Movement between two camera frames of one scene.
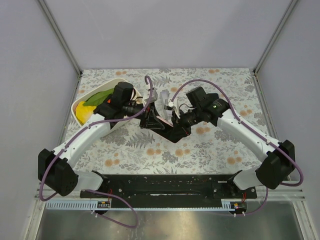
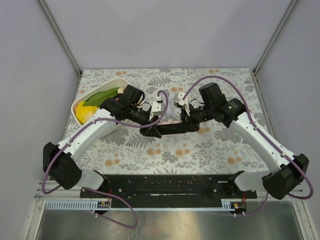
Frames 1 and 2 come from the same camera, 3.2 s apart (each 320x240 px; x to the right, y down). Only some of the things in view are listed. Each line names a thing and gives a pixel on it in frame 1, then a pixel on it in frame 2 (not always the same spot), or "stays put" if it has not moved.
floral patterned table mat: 125,149 stays put
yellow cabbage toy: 84,113 stays put
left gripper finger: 150,120 -> 151,131
